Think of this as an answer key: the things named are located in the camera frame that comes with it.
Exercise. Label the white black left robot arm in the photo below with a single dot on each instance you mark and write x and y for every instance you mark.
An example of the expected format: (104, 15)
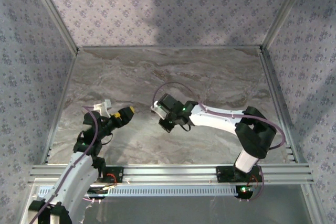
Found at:
(76, 176)

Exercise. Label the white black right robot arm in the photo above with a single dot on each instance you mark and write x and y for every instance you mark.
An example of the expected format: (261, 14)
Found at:
(215, 117)

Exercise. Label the grey metal base panel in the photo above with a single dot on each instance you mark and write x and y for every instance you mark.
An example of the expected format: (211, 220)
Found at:
(170, 211)

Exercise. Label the circuit board with lit LEDs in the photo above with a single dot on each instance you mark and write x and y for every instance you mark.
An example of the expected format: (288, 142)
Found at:
(244, 190)

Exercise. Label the aluminium table side rail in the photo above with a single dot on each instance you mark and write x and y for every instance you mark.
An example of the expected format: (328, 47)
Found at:
(61, 107)
(278, 103)

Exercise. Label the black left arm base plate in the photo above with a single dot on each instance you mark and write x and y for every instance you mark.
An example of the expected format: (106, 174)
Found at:
(118, 174)

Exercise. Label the thin aluminium table edge rail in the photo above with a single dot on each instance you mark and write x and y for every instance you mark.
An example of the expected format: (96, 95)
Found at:
(170, 47)

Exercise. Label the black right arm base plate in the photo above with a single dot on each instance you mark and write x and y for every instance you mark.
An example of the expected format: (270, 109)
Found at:
(223, 174)

